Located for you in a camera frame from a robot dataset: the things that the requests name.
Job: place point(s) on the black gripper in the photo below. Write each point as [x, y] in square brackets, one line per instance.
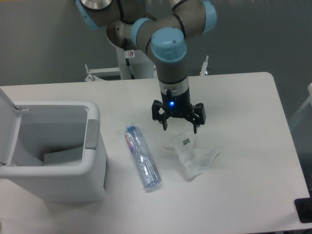
[180, 107]

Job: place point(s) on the clear plastic water bottle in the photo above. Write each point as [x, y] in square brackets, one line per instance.
[143, 158]

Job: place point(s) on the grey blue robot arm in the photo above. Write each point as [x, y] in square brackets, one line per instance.
[163, 41]

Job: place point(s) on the white plastic trash can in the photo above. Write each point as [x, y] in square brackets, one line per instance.
[60, 154]

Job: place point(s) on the black table corner device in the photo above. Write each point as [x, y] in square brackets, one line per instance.
[304, 209]

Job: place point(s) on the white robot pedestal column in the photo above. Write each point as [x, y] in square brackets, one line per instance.
[132, 62]

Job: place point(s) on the white pedestal base frame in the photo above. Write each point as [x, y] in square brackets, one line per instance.
[114, 73]

